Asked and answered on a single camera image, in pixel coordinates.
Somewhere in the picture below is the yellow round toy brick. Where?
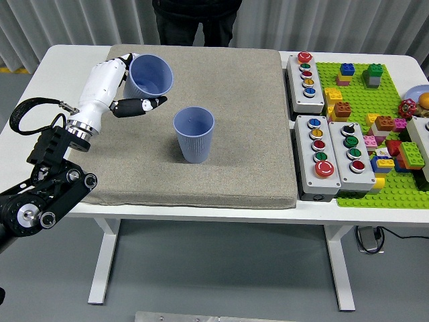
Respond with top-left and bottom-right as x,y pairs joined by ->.
369,176 -> 386,195

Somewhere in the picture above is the black power cable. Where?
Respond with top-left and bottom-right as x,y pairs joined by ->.
355,225 -> 429,256

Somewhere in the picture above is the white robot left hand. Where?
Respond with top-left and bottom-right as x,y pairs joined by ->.
68,52 -> 168,133

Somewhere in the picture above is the grey-brown fabric mat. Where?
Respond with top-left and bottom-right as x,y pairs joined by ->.
66,44 -> 298,211

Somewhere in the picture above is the blue ribbed plastic cup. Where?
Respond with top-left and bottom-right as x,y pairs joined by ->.
172,107 -> 215,164
123,54 -> 174,101

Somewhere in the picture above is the red valve wheel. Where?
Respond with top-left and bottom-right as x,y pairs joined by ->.
397,98 -> 418,119

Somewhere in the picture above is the grey four-button control box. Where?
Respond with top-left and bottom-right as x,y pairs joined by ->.
327,121 -> 377,199

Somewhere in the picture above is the large green toy brick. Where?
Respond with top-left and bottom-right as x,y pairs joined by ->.
397,141 -> 425,166

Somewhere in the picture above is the lilac plate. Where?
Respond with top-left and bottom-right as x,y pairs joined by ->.
404,85 -> 429,102

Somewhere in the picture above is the grey pleated curtain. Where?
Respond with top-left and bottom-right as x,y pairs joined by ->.
0,0 -> 429,76

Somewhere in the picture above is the person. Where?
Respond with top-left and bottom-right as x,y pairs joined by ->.
152,0 -> 243,48

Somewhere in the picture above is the orange toy brick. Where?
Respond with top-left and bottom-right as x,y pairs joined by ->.
402,157 -> 426,170
374,115 -> 396,132
332,101 -> 353,119

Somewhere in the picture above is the white table leg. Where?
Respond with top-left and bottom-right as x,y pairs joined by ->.
87,217 -> 122,306
322,224 -> 357,311

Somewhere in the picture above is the grey five-button control box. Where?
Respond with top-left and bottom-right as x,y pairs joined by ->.
284,51 -> 326,117
293,114 -> 343,203

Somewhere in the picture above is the green toy brick baseplate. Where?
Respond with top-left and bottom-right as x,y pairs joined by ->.
314,62 -> 429,210

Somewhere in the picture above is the grey power adapter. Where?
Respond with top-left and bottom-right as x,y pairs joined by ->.
358,227 -> 382,251

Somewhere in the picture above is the red toy brick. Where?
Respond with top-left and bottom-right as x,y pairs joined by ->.
385,140 -> 404,157

